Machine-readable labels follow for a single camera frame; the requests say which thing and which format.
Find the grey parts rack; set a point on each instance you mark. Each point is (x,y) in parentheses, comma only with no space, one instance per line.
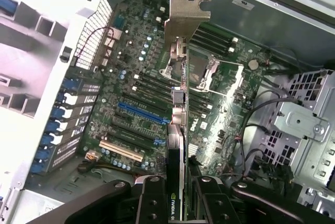
(26,98)

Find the white PCI slot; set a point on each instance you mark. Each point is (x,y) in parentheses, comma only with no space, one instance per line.
(120,150)

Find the metal drive cage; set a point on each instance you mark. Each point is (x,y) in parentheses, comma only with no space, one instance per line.
(295,119)

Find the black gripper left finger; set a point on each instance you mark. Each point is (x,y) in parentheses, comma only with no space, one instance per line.
(153,203)

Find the blue expansion slot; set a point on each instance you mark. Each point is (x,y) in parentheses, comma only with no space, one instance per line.
(141,112)

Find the open black PC case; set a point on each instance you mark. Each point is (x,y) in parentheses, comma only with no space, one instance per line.
(235,20)

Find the CPU socket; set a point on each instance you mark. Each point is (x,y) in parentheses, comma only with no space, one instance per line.
(199,69)

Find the white power connector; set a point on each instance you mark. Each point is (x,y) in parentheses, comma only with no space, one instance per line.
(93,155)

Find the blue slot latch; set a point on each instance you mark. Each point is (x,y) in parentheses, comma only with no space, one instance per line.
(53,127)
(39,162)
(64,95)
(70,84)
(48,143)
(57,112)

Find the white case wall sticker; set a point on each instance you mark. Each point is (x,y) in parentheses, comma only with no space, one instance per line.
(243,2)

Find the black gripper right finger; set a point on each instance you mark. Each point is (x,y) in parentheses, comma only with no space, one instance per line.
(212,203)

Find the green motherboard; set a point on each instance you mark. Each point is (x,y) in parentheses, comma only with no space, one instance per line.
(131,77)

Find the hard disk with blue carrier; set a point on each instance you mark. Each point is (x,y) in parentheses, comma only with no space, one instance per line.
(6,5)

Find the coin battery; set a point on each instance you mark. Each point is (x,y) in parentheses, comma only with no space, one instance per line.
(253,64)

